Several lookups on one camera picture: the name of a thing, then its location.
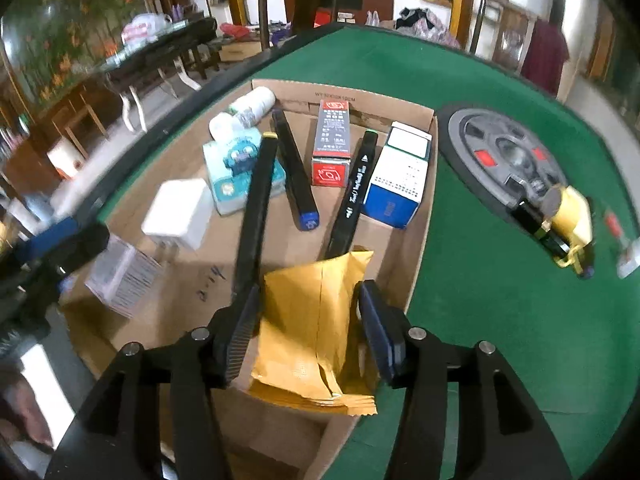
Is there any round table control panel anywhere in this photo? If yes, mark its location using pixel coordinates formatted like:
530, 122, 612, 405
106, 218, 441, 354
437, 104, 596, 256

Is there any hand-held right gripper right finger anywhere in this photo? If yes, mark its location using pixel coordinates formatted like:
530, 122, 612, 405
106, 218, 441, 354
357, 281, 573, 480

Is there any green cap black marker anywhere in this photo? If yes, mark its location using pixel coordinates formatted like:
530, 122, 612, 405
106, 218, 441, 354
320, 130, 378, 263

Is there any paper towel roll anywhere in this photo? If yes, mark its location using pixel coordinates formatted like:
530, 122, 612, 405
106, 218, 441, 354
46, 136, 86, 181

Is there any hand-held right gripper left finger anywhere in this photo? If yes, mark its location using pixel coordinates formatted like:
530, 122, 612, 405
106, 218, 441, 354
45, 284, 265, 480

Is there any black side table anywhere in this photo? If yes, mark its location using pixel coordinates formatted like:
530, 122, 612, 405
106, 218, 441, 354
97, 17, 218, 133

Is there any white green medicine box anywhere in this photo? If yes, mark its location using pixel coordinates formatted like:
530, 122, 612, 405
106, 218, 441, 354
84, 234, 166, 320

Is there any teal tissue pack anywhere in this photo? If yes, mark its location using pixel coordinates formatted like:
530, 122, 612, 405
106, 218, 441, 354
202, 132, 287, 216

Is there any blue white box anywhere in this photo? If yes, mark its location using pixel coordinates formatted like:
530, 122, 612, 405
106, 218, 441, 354
361, 121, 433, 230

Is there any white plastic bag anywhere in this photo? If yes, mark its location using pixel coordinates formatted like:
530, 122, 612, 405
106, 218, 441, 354
122, 12, 173, 46

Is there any white plastic bottle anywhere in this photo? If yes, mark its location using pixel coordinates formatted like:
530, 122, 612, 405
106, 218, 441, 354
230, 86, 277, 128

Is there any wooden chair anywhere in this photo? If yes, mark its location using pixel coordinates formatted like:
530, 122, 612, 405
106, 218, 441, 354
252, 0, 346, 48

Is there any floral cloth pile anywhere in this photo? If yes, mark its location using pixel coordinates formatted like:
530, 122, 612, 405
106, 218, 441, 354
395, 7, 461, 48

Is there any flower wall mural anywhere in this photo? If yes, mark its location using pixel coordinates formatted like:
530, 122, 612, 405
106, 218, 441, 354
0, 0, 146, 106

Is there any person's left forearm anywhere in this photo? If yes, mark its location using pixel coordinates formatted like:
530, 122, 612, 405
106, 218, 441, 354
0, 360, 56, 453

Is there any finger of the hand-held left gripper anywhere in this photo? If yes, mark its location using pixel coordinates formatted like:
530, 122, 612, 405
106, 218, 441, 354
30, 267, 78, 311
22, 221, 112, 273

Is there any red box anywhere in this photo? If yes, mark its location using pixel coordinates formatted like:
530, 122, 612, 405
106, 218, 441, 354
311, 100, 351, 187

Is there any blue cap black marker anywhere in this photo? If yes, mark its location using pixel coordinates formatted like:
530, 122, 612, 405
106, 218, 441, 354
271, 109, 320, 232

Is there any black lighter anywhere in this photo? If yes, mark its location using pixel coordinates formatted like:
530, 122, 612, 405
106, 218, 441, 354
511, 199, 571, 256

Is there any white charger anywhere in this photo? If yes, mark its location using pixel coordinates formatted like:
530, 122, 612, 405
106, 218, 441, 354
141, 177, 213, 263

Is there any yellow cap black marker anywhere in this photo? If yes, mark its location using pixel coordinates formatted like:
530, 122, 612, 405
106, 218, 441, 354
232, 131, 279, 306

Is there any maroon shirt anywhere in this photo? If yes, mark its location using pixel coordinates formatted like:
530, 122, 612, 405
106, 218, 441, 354
520, 20, 571, 96

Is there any yellow packet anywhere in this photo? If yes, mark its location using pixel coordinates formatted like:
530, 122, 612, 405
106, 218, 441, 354
250, 246, 377, 417

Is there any cardboard box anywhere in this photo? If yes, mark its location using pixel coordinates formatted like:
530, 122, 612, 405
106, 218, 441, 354
60, 78, 440, 480

